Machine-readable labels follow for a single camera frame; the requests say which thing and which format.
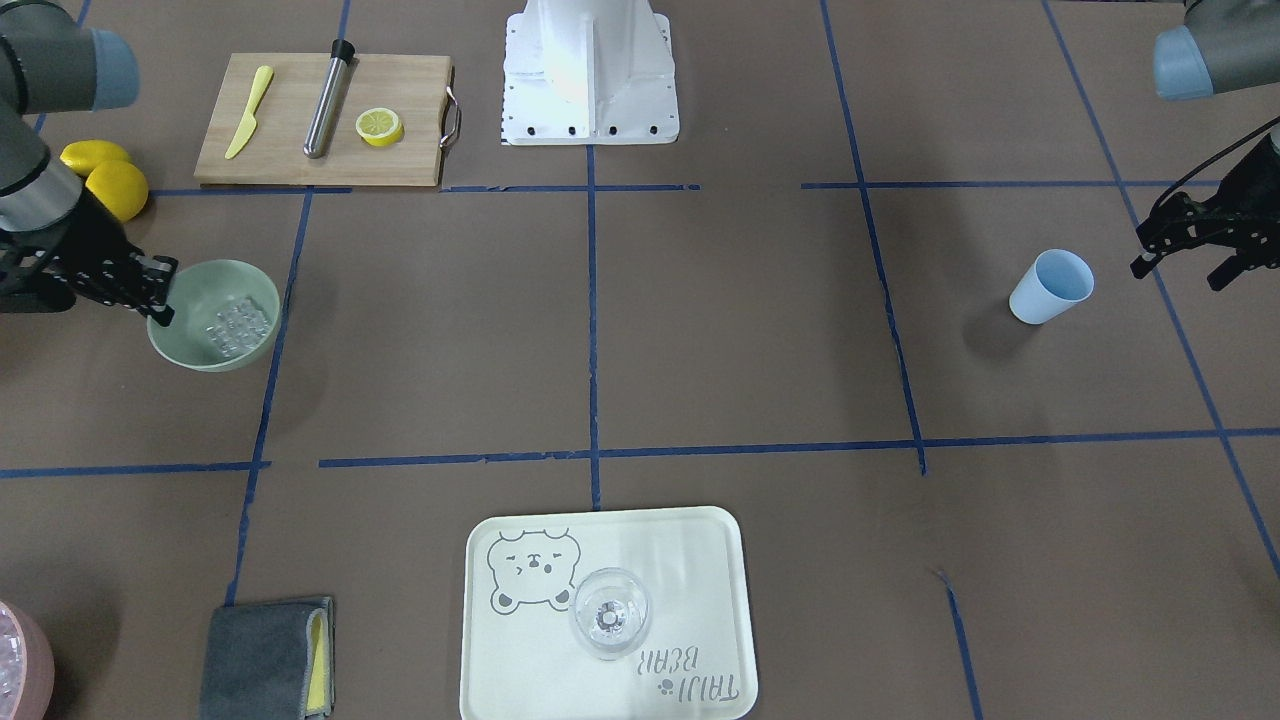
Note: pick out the pink bowl with ice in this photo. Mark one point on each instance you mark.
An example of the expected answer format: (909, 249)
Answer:
(28, 666)

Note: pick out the cream bear tray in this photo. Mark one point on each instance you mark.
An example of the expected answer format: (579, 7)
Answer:
(519, 659)

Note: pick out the light blue plastic cup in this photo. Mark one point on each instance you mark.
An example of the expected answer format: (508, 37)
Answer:
(1056, 281)

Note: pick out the ice cubes in bowl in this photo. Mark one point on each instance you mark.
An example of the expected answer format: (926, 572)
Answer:
(238, 328)

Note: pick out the yellow plastic knife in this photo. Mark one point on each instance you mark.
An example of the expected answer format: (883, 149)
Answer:
(248, 122)

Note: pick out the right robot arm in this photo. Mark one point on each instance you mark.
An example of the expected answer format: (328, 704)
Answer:
(50, 64)

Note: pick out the half lemon slice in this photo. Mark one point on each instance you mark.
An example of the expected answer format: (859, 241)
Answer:
(379, 127)

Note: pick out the yellow lemon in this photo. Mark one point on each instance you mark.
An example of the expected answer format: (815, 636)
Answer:
(87, 155)
(121, 187)

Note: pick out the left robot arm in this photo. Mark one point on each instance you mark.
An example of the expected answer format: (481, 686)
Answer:
(1221, 47)

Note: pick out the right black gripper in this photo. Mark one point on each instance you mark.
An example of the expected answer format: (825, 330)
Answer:
(77, 243)

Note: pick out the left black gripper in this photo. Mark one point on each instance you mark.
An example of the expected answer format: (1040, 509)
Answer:
(1243, 196)

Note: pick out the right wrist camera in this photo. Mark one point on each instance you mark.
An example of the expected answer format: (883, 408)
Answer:
(27, 284)

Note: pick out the green ceramic bowl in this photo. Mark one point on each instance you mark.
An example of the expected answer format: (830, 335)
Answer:
(197, 292)

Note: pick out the clear wine glass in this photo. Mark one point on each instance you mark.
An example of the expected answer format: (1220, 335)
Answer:
(611, 613)

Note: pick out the grey folded cloth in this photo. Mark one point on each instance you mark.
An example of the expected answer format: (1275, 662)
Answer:
(270, 660)

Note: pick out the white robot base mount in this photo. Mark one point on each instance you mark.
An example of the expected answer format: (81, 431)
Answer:
(582, 73)

